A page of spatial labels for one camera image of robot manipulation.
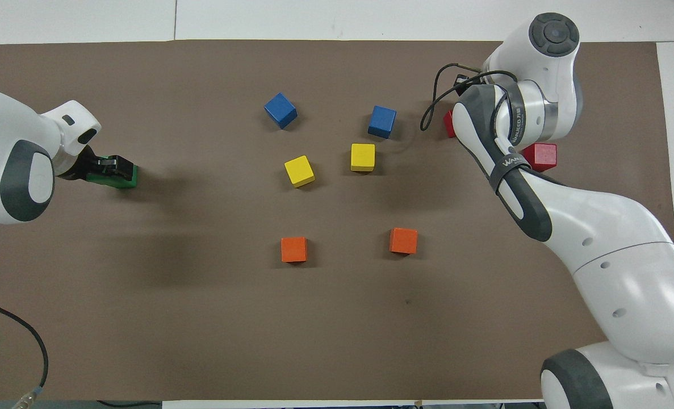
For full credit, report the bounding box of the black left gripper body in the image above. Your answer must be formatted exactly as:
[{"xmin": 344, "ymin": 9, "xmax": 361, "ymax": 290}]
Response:
[{"xmin": 58, "ymin": 145, "xmax": 97, "ymax": 182}]

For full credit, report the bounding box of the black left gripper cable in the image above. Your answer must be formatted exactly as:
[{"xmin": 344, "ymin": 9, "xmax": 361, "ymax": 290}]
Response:
[{"xmin": 0, "ymin": 297, "xmax": 50, "ymax": 409}]

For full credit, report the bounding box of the brown table mat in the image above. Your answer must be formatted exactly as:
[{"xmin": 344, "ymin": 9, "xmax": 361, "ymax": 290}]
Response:
[{"xmin": 0, "ymin": 39, "xmax": 674, "ymax": 402}]

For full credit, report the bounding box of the blue wooden cube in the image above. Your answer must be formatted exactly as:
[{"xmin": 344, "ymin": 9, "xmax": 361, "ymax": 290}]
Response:
[
  {"xmin": 367, "ymin": 105, "xmax": 397, "ymax": 140},
  {"xmin": 264, "ymin": 93, "xmax": 298, "ymax": 130}
]

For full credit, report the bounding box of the orange wooden cube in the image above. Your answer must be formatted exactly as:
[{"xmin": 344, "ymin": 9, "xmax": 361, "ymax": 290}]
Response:
[
  {"xmin": 389, "ymin": 227, "xmax": 418, "ymax": 255},
  {"xmin": 281, "ymin": 236, "xmax": 308, "ymax": 264}
]

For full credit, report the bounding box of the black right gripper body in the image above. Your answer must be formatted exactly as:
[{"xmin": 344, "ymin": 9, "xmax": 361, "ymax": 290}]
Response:
[{"xmin": 454, "ymin": 72, "xmax": 484, "ymax": 95}]

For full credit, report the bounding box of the black floor cable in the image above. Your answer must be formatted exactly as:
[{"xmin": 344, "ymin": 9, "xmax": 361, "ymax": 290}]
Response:
[{"xmin": 97, "ymin": 400, "xmax": 162, "ymax": 409}]

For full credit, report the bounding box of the black printed velcro strap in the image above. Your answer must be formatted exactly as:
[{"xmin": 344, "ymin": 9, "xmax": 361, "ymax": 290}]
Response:
[
  {"xmin": 504, "ymin": 82, "xmax": 533, "ymax": 143},
  {"xmin": 487, "ymin": 149, "xmax": 533, "ymax": 195}
]

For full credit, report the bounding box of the yellow wooden cube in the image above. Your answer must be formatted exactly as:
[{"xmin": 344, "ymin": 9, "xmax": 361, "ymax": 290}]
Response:
[
  {"xmin": 284, "ymin": 155, "xmax": 316, "ymax": 189},
  {"xmin": 350, "ymin": 143, "xmax": 376, "ymax": 173}
]

